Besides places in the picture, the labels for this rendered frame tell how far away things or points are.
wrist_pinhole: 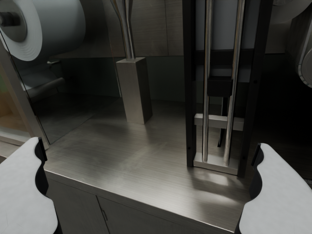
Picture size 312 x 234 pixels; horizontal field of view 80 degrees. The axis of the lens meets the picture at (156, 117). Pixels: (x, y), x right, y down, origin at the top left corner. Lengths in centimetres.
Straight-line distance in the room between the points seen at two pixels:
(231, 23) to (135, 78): 42
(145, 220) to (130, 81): 49
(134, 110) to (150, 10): 46
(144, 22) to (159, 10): 9
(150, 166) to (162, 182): 8
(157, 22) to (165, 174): 68
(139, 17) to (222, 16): 60
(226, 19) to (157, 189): 43
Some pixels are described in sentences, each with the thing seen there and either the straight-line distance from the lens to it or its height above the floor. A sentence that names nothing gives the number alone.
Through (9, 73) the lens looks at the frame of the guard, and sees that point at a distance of 75.
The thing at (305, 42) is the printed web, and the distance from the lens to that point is 57.
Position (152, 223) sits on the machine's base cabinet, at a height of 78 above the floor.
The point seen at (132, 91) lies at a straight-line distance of 78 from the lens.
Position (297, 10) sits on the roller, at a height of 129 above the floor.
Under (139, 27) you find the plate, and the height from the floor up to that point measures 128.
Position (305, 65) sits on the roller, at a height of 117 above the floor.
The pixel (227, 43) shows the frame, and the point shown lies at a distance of 46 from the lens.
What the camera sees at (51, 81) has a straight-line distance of 84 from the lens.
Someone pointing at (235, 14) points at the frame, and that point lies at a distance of 46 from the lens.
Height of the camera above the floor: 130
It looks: 27 degrees down
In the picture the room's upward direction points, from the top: 6 degrees counter-clockwise
